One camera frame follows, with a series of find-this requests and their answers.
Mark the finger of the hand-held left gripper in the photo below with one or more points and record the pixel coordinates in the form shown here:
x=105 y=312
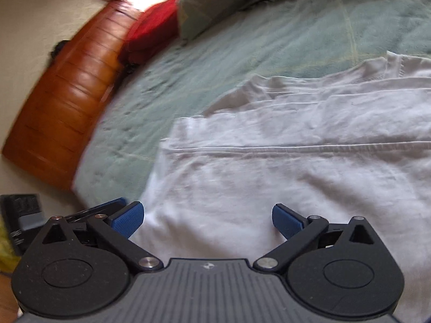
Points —
x=111 y=205

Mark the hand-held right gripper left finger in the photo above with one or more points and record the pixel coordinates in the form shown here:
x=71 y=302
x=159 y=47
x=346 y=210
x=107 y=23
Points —
x=126 y=220

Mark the red quilt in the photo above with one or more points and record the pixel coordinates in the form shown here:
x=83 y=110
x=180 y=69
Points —
x=151 y=30

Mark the green plaid bed blanket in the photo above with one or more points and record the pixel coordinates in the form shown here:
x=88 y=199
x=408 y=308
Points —
x=235 y=50

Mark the wooden headboard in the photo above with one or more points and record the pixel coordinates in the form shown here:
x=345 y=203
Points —
x=67 y=107

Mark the small dark bundle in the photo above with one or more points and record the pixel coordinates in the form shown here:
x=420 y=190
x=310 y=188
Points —
x=59 y=48

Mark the white printed shirt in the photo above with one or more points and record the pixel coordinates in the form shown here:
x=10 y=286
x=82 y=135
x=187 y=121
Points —
x=286 y=161

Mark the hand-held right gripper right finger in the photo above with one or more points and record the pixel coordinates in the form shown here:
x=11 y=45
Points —
x=286 y=222

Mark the grey green plaid pillow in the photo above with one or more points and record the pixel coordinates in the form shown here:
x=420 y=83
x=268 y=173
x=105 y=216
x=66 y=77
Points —
x=215 y=0

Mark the yellow green cloth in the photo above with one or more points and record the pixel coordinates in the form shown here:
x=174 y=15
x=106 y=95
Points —
x=8 y=252

